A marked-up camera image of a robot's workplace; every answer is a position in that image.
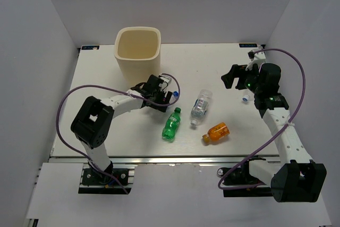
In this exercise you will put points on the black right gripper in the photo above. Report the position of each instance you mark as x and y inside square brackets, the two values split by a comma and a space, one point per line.
[228, 78]

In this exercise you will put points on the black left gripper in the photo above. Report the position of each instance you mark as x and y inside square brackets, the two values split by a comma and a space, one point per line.
[168, 96]

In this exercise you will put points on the clear bottle blue cap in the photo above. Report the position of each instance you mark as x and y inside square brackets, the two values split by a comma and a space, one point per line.
[174, 97]

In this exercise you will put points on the clear bottle pale cap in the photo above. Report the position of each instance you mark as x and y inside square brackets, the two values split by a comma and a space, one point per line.
[247, 97]

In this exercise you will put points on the green plastic soda bottle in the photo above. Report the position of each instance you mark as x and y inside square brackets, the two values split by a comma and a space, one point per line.
[172, 125]

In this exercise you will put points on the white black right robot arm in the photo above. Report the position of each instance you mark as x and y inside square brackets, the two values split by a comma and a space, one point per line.
[298, 178]

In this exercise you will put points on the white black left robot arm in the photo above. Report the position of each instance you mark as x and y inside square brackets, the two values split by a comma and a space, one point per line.
[92, 122]

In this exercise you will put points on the cream plastic bin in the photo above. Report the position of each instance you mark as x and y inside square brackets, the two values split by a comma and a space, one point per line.
[137, 51]

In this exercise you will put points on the right blue table sticker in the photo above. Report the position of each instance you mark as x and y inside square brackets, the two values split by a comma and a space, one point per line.
[248, 45]

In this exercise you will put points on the blue table sticker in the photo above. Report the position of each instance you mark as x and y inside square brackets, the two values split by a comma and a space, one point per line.
[89, 48]
[248, 45]

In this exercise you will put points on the clear labelled water bottle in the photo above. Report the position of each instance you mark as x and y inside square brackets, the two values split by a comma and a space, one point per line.
[200, 107]

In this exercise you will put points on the orange juice bottle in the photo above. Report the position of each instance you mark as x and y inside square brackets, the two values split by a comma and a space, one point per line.
[216, 133]

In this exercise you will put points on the left blue table sticker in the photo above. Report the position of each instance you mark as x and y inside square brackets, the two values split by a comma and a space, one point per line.
[89, 48]

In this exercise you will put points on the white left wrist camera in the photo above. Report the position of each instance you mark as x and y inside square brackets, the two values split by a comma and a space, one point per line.
[166, 80]

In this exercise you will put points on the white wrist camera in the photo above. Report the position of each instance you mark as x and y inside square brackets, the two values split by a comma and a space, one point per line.
[166, 80]
[257, 58]

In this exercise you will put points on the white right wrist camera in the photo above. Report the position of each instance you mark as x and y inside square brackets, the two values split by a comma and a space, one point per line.
[257, 58]

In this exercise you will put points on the aluminium front rail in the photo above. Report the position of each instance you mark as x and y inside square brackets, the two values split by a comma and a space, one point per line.
[154, 160]

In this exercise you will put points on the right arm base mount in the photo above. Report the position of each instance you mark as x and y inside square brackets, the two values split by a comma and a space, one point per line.
[242, 177]

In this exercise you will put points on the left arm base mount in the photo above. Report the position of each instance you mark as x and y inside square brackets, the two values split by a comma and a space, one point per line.
[95, 183]

